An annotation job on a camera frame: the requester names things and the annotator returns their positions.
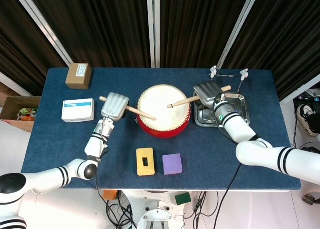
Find blue velvet table mat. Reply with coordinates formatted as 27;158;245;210
20;67;303;193

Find red drum with white skin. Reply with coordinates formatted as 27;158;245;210
134;83;192;139

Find open brown carton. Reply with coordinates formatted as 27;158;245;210
0;95;42;134

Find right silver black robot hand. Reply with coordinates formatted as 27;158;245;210
193;82;227;109

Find orange block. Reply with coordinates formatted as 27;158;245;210
102;189;119;201

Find dark brown curtain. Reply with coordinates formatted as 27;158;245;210
0;0;320;102

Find green block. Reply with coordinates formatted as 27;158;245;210
174;192;192;206

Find white box with blue stripe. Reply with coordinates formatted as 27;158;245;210
61;98;96;123

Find purple foam cube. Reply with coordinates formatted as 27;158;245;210
162;153;184;176

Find black cable bundle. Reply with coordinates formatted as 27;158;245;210
106;191;138;229
183;191;220;229

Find stainless steel tray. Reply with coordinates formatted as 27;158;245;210
194;90;251;129

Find black device with lights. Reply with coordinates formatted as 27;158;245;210
293;88;320;107

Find wire stand with white clips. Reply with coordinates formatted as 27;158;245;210
208;66;250;94

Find yellow sponge block with hole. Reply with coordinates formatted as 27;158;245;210
136;147;157;177

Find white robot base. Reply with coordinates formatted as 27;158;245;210
119;190;186;229

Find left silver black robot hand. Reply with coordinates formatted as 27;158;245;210
100;92;130;122

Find wooden drumstick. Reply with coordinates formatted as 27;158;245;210
99;95;157;122
166;85;232;109

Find colourful snack packets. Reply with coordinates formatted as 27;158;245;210
16;107;38;122

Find brown cardboard box with label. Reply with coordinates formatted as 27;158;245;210
65;62;93;90

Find white frame post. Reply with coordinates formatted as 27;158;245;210
216;0;261;70
279;73;320;105
11;0;74;67
146;0;161;69
0;71;27;97

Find black and white shoe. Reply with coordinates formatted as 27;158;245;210
296;103;320;138

